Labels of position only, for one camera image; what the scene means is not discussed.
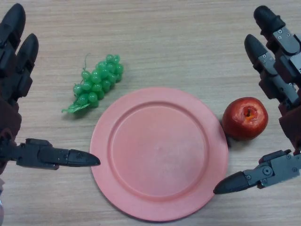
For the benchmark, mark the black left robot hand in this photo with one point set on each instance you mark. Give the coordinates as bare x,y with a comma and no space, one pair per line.
21,77

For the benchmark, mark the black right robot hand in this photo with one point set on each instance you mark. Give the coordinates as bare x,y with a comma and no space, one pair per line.
285,73

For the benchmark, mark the red apple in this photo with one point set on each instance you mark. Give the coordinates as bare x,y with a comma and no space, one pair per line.
242,122

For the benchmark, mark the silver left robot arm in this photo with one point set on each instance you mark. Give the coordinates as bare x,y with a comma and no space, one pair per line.
1,202

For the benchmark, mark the pink round plastic plate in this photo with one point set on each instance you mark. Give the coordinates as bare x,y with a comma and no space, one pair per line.
160,153

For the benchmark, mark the green plastic grape bunch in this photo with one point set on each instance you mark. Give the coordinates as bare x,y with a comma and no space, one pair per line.
98,82

